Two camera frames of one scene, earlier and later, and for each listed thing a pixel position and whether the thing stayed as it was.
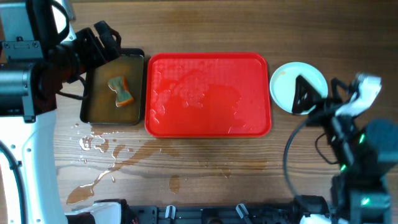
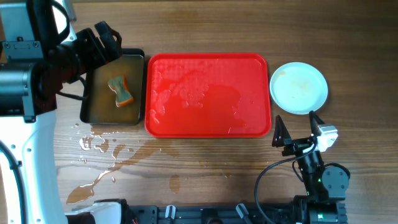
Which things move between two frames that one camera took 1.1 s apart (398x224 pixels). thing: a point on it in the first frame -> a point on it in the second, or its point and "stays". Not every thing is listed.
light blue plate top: x=284 y=81 stays
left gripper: x=89 y=39 stays
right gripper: x=324 y=106 -> x=285 y=138
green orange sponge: x=119 y=85 stays
